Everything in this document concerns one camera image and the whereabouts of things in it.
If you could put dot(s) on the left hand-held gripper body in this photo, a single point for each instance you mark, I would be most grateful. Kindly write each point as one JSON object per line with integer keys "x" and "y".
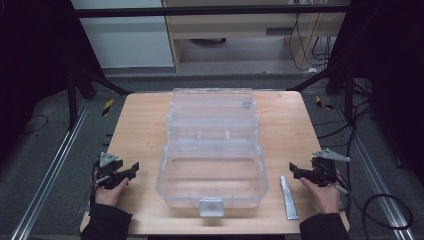
{"x": 108, "y": 165}

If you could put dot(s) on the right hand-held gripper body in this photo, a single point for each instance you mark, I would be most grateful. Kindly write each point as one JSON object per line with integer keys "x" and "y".
{"x": 325, "y": 171}

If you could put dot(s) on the white tube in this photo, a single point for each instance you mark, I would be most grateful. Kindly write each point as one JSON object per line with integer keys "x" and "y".
{"x": 288, "y": 198}

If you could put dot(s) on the clear plastic storage box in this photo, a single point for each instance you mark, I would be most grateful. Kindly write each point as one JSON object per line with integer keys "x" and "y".
{"x": 213, "y": 173}

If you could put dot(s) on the person's left hand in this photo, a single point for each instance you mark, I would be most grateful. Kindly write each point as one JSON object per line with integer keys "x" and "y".
{"x": 107, "y": 196}

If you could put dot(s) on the person's right hand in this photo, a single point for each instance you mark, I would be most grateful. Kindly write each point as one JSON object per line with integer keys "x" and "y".
{"x": 325, "y": 198}

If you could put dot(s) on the yellow black striped tape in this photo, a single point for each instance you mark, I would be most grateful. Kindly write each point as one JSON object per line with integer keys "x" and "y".
{"x": 322, "y": 104}
{"x": 107, "y": 107}

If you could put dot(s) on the black metal stand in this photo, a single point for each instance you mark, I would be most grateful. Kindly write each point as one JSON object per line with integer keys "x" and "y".
{"x": 71, "y": 100}
{"x": 346, "y": 93}

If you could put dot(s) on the black curtain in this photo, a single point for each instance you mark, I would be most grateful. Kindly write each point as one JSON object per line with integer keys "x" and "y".
{"x": 393, "y": 83}
{"x": 33, "y": 66}

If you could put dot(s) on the white cabinet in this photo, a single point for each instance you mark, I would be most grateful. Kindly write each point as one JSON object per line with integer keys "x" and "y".
{"x": 130, "y": 43}

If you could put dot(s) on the light wooden desk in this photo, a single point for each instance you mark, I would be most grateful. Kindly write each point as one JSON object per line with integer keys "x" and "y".
{"x": 233, "y": 28}

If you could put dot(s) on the black metal crossbar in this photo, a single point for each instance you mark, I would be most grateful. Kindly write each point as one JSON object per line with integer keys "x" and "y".
{"x": 206, "y": 11}

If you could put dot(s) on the aluminium floor rail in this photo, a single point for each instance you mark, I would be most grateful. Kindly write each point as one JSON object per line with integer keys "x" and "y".
{"x": 50, "y": 176}
{"x": 376, "y": 183}

